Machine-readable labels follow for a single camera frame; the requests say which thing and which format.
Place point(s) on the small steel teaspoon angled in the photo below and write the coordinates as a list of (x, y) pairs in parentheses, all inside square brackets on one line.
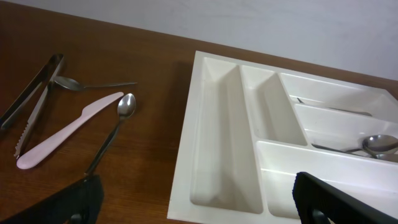
[(71, 84)]

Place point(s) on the steel fork diagonal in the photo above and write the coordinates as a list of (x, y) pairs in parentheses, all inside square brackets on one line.
[(348, 111)]

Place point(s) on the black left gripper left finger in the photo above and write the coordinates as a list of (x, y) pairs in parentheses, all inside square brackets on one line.
[(80, 202)]

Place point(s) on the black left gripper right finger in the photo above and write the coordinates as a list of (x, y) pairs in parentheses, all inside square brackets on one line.
[(318, 202)]

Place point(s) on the small steel teaspoon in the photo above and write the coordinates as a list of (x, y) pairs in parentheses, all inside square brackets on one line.
[(126, 108)]

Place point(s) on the white plastic cutlery tray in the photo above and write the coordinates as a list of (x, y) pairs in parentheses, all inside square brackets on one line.
[(245, 136)]

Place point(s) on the pink plastic knife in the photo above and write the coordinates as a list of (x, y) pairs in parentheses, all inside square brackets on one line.
[(38, 153)]

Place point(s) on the large steel spoon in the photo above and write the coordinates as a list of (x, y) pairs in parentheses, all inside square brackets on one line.
[(376, 155)]

